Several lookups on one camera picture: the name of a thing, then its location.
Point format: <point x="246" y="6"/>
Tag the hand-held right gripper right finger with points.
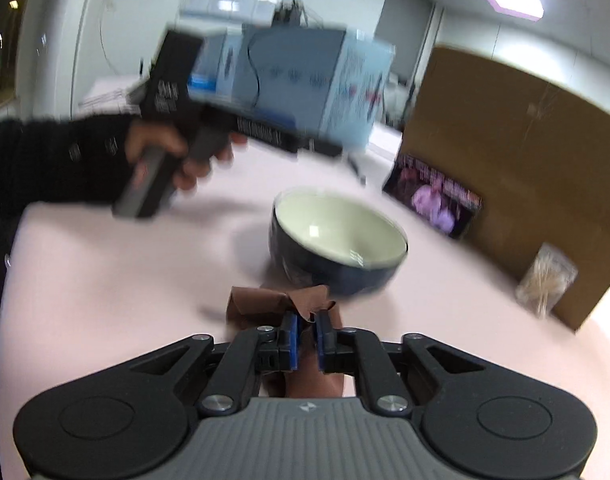
<point x="322" y="342"/>

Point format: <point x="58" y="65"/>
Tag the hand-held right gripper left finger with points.
<point x="293" y="345"/>

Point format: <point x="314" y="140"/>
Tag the brown cloth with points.
<point x="255" y="305"/>

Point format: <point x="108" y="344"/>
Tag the dark blue ceramic bowl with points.
<point x="330" y="225"/>

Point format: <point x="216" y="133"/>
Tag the person's left forearm black sleeve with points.
<point x="45" y="160"/>

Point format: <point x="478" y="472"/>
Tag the person's left hand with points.
<point x="150" y="135"/>

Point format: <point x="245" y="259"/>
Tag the light blue carton box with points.
<point x="295" y="80"/>

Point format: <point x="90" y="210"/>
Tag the dark window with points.
<point x="0" y="35"/>

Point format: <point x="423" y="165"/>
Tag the black pen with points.
<point x="357" y="170"/>

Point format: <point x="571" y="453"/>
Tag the black smartphone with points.
<point x="435" y="200"/>

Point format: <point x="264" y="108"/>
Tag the clear cotton swab jar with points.
<point x="545" y="280"/>

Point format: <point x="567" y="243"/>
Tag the large brown cardboard box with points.
<point x="510" y="125"/>

